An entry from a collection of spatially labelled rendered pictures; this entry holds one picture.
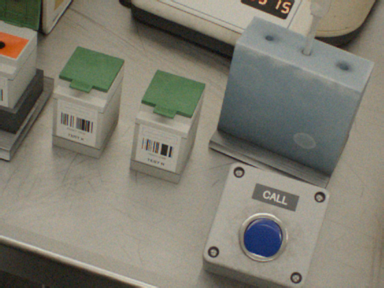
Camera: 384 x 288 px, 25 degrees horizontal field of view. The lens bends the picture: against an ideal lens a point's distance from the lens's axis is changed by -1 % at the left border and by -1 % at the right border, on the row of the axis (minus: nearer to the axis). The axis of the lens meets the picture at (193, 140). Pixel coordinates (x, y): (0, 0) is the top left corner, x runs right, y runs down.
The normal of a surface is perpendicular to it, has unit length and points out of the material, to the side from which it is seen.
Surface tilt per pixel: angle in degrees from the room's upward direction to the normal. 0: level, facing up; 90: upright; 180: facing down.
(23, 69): 90
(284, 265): 30
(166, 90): 0
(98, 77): 0
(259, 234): 60
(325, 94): 90
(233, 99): 90
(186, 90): 0
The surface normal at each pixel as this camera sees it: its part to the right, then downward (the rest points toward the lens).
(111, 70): 0.14, -0.70
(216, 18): -0.05, -0.38
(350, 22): 0.52, 0.65
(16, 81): 0.95, 0.29
